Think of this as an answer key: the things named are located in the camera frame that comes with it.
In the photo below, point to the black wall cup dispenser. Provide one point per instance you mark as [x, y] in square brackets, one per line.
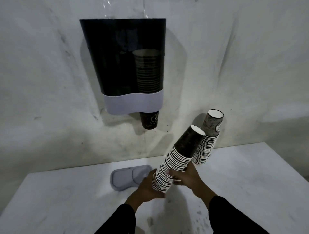
[115, 60]

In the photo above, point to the person's right hand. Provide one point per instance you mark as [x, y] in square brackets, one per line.
[190, 180]

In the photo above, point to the person's right forearm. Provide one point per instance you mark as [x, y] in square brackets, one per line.
[229, 217]

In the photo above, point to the person's right thumb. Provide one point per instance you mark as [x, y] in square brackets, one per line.
[188, 168]

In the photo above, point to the person's left thumb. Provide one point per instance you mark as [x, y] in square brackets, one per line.
[159, 194]

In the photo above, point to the clear plastic sheet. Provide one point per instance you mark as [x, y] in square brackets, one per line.
[125, 9]

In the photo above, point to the person's left hand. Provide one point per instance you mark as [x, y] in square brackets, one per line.
[144, 190]

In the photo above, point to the person's left forearm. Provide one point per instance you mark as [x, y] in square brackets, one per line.
[118, 217]

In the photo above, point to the stack of dark paper cups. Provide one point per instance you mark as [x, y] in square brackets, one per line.
[176, 156]
[147, 72]
[207, 139]

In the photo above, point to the grey plastic lid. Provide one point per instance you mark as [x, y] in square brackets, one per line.
[125, 178]

